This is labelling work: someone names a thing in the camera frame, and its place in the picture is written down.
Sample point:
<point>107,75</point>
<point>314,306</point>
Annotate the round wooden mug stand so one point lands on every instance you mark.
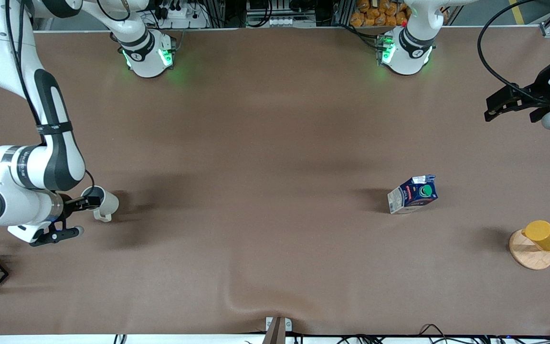
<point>528,255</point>

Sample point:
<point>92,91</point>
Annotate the blue milk carton green cap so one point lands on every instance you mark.
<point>411,196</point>

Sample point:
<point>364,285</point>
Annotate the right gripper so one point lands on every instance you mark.
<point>67,202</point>

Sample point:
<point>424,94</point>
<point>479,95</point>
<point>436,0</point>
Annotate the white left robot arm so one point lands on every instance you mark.
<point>408,52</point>

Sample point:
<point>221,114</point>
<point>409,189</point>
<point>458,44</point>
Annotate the bag of orange buns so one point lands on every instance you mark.
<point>380,13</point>

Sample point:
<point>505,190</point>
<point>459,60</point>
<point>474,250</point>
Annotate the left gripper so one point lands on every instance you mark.
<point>540,89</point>

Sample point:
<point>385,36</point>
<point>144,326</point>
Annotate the white ceramic mug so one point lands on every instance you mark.
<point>109,203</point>

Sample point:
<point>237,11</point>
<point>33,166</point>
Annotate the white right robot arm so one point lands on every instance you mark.
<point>55,143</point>

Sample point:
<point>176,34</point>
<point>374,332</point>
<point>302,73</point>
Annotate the yellow plastic cup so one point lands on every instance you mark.
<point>544,236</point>

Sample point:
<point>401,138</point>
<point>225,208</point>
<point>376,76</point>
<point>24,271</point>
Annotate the white power strip with plugs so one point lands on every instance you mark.
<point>182,16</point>

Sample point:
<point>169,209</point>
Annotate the small white socket strip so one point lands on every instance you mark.
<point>291,21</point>

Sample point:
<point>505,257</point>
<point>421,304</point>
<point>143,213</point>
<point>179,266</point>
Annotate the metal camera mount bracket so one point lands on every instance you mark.
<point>277,329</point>

